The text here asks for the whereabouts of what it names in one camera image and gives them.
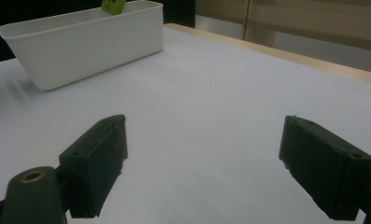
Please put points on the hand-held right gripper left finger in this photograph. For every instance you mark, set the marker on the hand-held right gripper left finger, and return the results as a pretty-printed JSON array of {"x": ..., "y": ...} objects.
[{"x": 94, "y": 168}]

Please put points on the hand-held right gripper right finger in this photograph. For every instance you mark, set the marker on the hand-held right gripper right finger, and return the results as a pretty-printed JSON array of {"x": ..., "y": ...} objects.
[{"x": 326, "y": 168}]

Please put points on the white plastic bin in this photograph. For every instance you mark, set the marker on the white plastic bin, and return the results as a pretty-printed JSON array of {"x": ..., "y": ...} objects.
[{"x": 86, "y": 46}]

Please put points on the green clown phone case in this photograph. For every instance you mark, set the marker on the green clown phone case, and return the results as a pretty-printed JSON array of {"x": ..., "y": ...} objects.
[{"x": 113, "y": 6}]

